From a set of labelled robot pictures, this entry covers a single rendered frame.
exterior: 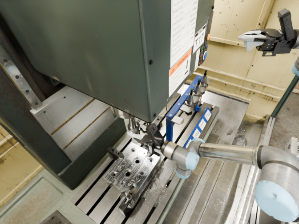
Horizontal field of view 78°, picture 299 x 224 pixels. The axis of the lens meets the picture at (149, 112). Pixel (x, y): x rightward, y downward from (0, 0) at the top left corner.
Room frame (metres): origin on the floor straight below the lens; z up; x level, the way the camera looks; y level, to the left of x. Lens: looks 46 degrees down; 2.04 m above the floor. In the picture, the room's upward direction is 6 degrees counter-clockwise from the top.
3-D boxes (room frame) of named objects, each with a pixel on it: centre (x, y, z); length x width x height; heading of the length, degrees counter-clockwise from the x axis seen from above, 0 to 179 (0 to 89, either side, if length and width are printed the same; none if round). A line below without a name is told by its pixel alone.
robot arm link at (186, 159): (0.42, -0.14, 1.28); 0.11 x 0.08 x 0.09; 52
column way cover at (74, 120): (0.86, 0.44, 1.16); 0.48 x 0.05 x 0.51; 142
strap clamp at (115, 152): (0.66, 0.25, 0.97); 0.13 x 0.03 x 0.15; 52
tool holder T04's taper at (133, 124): (0.59, 0.09, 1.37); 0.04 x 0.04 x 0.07
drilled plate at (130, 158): (0.55, 0.14, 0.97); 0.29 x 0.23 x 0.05; 142
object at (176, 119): (0.70, -0.16, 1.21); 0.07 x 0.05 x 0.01; 52
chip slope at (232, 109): (1.10, -0.31, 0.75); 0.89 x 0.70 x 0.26; 52
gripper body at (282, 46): (0.66, -0.52, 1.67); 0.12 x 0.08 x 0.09; 83
